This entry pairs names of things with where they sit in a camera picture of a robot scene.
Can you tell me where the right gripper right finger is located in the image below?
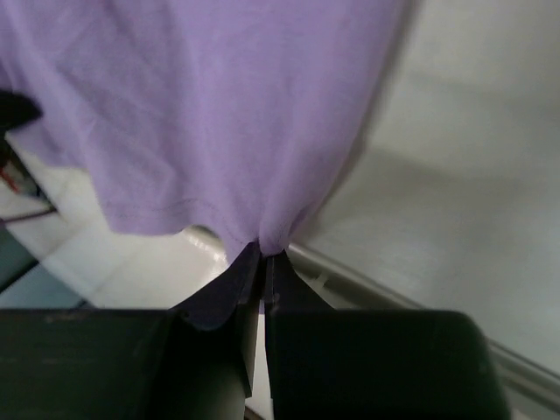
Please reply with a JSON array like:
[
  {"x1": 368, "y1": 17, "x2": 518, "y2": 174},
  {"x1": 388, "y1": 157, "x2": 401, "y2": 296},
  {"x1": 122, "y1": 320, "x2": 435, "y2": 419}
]
[{"x1": 263, "y1": 254, "x2": 511, "y2": 419}]

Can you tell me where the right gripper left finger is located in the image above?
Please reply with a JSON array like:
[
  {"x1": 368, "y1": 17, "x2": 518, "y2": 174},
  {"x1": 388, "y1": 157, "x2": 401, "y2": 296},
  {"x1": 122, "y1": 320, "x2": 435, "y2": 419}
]
[{"x1": 1, "y1": 243, "x2": 262, "y2": 419}]

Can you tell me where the purple t-shirt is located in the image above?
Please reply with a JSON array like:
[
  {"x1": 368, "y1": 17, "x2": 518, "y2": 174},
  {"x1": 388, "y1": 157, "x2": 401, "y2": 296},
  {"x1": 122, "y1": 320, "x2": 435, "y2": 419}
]
[{"x1": 1, "y1": 1, "x2": 407, "y2": 257}]

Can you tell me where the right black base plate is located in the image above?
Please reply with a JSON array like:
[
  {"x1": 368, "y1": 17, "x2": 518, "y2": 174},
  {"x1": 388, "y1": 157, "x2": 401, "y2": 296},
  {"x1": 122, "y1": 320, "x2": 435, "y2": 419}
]
[{"x1": 1, "y1": 89, "x2": 42, "y2": 198}]

